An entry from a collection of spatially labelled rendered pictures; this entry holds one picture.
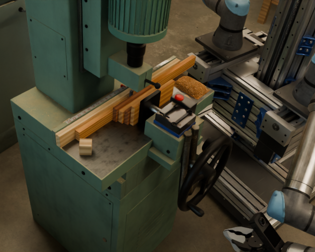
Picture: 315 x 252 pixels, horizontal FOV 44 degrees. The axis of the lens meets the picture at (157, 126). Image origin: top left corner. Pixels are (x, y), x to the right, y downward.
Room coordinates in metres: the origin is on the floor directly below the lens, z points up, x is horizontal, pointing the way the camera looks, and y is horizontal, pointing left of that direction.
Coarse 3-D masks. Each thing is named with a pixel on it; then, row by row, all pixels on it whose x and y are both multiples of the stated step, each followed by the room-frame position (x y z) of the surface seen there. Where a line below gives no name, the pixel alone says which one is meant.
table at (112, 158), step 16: (208, 96) 1.16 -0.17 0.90; (112, 128) 0.90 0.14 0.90; (128, 128) 0.92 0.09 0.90; (96, 144) 0.82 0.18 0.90; (112, 144) 0.83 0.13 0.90; (128, 144) 0.84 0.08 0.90; (144, 144) 0.85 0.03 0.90; (64, 160) 0.78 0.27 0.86; (80, 160) 0.75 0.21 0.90; (96, 160) 0.76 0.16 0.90; (112, 160) 0.77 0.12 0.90; (128, 160) 0.79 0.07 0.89; (160, 160) 0.84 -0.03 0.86; (176, 160) 0.84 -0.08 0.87; (96, 176) 0.70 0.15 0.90; (112, 176) 0.73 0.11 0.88
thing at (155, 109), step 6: (156, 90) 1.02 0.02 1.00; (150, 96) 0.98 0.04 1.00; (156, 96) 1.00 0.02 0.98; (144, 102) 0.95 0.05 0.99; (150, 102) 0.97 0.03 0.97; (156, 102) 1.00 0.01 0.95; (144, 108) 0.95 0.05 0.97; (150, 108) 0.97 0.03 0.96; (156, 108) 0.96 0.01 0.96; (144, 114) 0.95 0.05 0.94; (150, 114) 0.98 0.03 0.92; (138, 120) 0.95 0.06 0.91; (144, 120) 0.96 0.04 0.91
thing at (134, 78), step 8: (112, 56) 1.06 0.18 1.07; (120, 56) 1.07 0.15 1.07; (112, 64) 1.04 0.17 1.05; (120, 64) 1.03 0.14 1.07; (144, 64) 1.04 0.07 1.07; (112, 72) 1.04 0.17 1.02; (120, 72) 1.02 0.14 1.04; (128, 72) 1.01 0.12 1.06; (136, 72) 0.99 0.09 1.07; (144, 72) 1.01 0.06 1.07; (120, 80) 1.02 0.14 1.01; (128, 80) 1.00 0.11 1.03; (136, 80) 0.99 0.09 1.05; (136, 88) 0.98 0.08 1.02
